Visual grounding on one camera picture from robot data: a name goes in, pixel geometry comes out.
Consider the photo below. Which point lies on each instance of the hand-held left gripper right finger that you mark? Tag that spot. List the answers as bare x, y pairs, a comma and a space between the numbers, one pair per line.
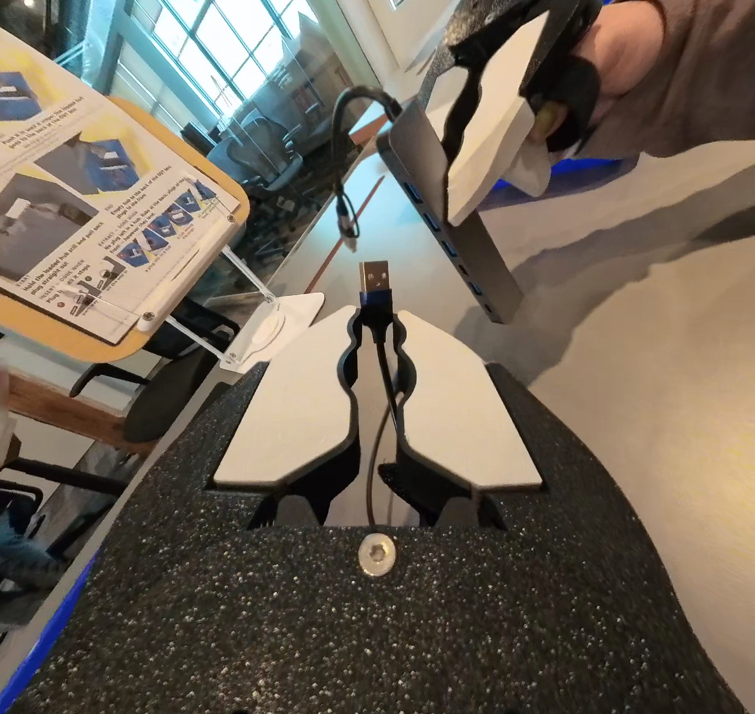
460, 419

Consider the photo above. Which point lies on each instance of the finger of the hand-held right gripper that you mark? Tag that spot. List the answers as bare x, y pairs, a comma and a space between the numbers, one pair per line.
495, 118

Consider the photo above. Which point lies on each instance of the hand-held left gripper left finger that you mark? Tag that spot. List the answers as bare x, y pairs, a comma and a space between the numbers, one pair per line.
289, 419

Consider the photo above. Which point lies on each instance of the grey usb hub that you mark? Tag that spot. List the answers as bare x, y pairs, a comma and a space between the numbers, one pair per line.
424, 147

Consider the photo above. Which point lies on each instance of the blue plastic bin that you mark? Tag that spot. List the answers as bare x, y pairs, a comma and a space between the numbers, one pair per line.
590, 166

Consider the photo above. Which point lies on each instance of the person's right forearm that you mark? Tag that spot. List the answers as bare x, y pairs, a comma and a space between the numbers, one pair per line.
696, 65

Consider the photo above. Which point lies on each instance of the person's right hand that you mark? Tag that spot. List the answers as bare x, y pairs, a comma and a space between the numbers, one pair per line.
631, 47

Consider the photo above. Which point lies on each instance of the black office chair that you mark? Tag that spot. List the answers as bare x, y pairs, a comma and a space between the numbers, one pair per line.
165, 389

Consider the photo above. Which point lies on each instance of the grey mesh office chair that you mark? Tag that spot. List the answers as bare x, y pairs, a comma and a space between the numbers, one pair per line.
265, 153

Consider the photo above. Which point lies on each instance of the instruction board with white stand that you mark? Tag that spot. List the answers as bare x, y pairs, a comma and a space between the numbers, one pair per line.
88, 195

